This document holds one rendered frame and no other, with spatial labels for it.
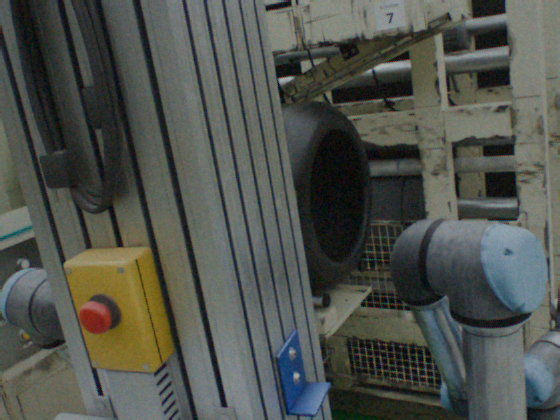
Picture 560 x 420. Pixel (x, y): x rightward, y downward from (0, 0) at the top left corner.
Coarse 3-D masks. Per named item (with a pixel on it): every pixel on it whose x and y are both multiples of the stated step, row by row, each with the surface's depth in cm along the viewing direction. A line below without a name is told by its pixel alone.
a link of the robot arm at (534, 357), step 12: (528, 348) 104; (540, 348) 101; (552, 348) 101; (528, 360) 98; (540, 360) 98; (552, 360) 99; (528, 372) 96; (540, 372) 96; (552, 372) 97; (528, 384) 96; (540, 384) 95; (552, 384) 96; (528, 396) 97; (540, 396) 95; (552, 396) 98; (540, 408) 99
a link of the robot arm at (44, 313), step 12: (48, 288) 101; (36, 300) 101; (48, 300) 100; (36, 312) 100; (48, 312) 99; (36, 324) 101; (48, 324) 100; (60, 324) 100; (48, 336) 103; (60, 336) 101
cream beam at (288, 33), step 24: (336, 0) 180; (360, 0) 177; (384, 0) 173; (408, 0) 169; (432, 0) 186; (288, 24) 190; (312, 24) 186; (336, 24) 182; (360, 24) 179; (408, 24) 171; (288, 48) 193; (312, 48) 189
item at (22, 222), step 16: (0, 128) 164; (0, 144) 164; (0, 160) 164; (0, 176) 164; (16, 176) 168; (0, 192) 164; (16, 192) 168; (0, 208) 164; (16, 208) 168; (0, 224) 164; (16, 224) 168; (0, 240) 163
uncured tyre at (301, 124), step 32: (288, 128) 164; (320, 128) 169; (352, 128) 188; (320, 160) 212; (352, 160) 205; (320, 192) 216; (352, 192) 209; (320, 224) 214; (352, 224) 208; (320, 256) 169; (352, 256) 188; (320, 288) 177
